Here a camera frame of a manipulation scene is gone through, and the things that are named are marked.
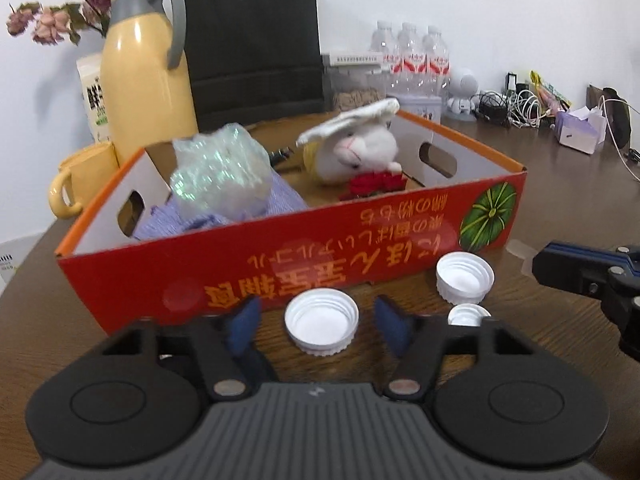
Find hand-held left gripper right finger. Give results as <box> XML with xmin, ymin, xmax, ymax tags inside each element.
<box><xmin>374</xmin><ymin>294</ymin><xmax>538</xmax><ymax>401</ymax></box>

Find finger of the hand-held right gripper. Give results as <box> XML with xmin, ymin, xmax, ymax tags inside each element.
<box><xmin>532</xmin><ymin>252</ymin><xmax>613</xmax><ymax>297</ymax></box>
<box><xmin>546</xmin><ymin>241</ymin><xmax>640</xmax><ymax>267</ymax></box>

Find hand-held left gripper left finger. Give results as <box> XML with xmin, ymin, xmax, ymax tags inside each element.
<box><xmin>102</xmin><ymin>294</ymin><xmax>280</xmax><ymax>402</ymax></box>

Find red cardboard box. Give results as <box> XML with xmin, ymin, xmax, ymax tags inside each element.
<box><xmin>55</xmin><ymin>109</ymin><xmax>528</xmax><ymax>336</ymax></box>

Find large white bottle cap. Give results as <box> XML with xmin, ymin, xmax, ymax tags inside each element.
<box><xmin>284</xmin><ymin>290</ymin><xmax>360</xmax><ymax>357</ymax></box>
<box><xmin>436</xmin><ymin>252</ymin><xmax>496</xmax><ymax>306</ymax></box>

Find purple cloth pouch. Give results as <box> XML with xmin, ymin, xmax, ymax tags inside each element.
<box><xmin>135</xmin><ymin>167</ymin><xmax>308</xmax><ymax>241</ymax></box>

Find red rose hair clip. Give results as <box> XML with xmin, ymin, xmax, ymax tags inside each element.
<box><xmin>340</xmin><ymin>171</ymin><xmax>407</xmax><ymax>202</ymax></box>

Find iridescent ball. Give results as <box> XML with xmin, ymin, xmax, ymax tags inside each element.
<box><xmin>169</xmin><ymin>123</ymin><xmax>275</xmax><ymax>221</ymax></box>

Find white and yellow plush sheep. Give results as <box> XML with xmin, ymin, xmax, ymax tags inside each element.
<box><xmin>302</xmin><ymin>120</ymin><xmax>403</xmax><ymax>186</ymax></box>

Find white face mask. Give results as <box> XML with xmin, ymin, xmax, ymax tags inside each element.
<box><xmin>296</xmin><ymin>99</ymin><xmax>401</xmax><ymax>147</ymax></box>

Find small white bottle cap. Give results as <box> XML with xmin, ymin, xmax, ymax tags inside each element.
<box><xmin>447</xmin><ymin>304</ymin><xmax>493</xmax><ymax>328</ymax></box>

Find purple tissue box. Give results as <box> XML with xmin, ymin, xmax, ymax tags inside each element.
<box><xmin>554</xmin><ymin>106</ymin><xmax>608</xmax><ymax>155</ymax></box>

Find dark brown stand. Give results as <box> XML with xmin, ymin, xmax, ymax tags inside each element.
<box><xmin>586</xmin><ymin>85</ymin><xmax>633</xmax><ymax>150</ymax></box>

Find colourful snack packets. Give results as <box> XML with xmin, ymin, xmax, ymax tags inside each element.
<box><xmin>530</xmin><ymin>71</ymin><xmax>573</xmax><ymax>111</ymax></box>

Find white robot toy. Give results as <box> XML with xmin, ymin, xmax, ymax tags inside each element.
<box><xmin>447</xmin><ymin>67</ymin><xmax>482</xmax><ymax>121</ymax></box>

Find white printed tin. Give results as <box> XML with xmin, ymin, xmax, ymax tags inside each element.
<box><xmin>397</xmin><ymin>94</ymin><xmax>443</xmax><ymax>123</ymax></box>

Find yellow mug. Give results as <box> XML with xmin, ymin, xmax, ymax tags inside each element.
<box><xmin>48</xmin><ymin>141</ymin><xmax>121</xmax><ymax>219</ymax></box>

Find clear jar of nuts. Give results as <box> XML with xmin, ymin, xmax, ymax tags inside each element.
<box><xmin>325</xmin><ymin>65</ymin><xmax>387</xmax><ymax>111</ymax></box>

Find white sign board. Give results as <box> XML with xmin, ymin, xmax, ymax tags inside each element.
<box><xmin>0</xmin><ymin>237</ymin><xmax>23</xmax><ymax>293</ymax></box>

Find yellow thermos jug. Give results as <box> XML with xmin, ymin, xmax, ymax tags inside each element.
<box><xmin>100</xmin><ymin>0</ymin><xmax>199</xmax><ymax>166</ymax></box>

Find white flat box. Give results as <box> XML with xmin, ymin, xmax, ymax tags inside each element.
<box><xmin>322</xmin><ymin>50</ymin><xmax>383</xmax><ymax>68</ymax></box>

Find white milk carton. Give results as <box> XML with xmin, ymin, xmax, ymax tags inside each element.
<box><xmin>76</xmin><ymin>52</ymin><xmax>113</xmax><ymax>145</ymax></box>

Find black paper bag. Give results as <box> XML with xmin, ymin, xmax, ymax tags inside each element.
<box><xmin>180</xmin><ymin>0</ymin><xmax>326</xmax><ymax>133</ymax></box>

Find dried pink rose bouquet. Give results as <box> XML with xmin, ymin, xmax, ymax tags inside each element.
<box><xmin>6</xmin><ymin>0</ymin><xmax>178</xmax><ymax>46</ymax></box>

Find white cable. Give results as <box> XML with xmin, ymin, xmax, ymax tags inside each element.
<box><xmin>600</xmin><ymin>95</ymin><xmax>640</xmax><ymax>181</ymax></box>

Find tangle of charger cables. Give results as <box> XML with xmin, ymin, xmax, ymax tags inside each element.
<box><xmin>475</xmin><ymin>72</ymin><xmax>543</xmax><ymax>128</ymax></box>

